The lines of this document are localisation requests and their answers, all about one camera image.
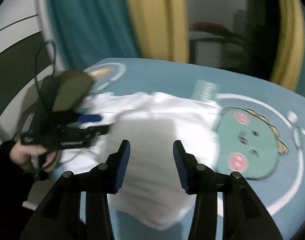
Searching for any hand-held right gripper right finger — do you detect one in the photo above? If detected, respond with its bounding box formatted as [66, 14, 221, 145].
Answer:
[172, 140, 284, 240]

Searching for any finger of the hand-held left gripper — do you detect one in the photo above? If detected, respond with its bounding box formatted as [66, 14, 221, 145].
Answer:
[79, 114, 103, 123]
[89, 124, 110, 137]

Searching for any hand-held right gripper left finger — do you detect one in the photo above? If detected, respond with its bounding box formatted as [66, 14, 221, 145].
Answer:
[22, 139, 131, 240]

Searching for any large white garment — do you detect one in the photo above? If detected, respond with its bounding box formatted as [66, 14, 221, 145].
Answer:
[60, 91, 223, 230]

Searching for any person's left forearm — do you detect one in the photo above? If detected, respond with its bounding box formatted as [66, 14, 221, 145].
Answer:
[0, 140, 44, 240]

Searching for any person's left hand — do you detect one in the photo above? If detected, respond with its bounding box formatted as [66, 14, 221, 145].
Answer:
[10, 142, 61, 173]

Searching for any teal printed bed sheet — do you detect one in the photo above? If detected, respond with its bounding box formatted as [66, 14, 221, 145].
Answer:
[25, 57, 305, 240]

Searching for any teal curtain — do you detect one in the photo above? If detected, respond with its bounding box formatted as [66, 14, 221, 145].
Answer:
[44, 0, 143, 62]

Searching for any yellow curtain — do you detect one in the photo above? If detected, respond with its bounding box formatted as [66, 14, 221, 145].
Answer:
[269, 0, 305, 91]
[122, 0, 191, 63]

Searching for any dark table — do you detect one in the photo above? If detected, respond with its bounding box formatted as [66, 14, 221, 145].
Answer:
[189, 30, 246, 63]

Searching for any red cloth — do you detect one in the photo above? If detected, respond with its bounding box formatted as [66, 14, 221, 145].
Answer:
[190, 22, 243, 39]

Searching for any black cable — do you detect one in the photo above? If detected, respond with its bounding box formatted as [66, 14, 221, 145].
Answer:
[34, 40, 58, 93]

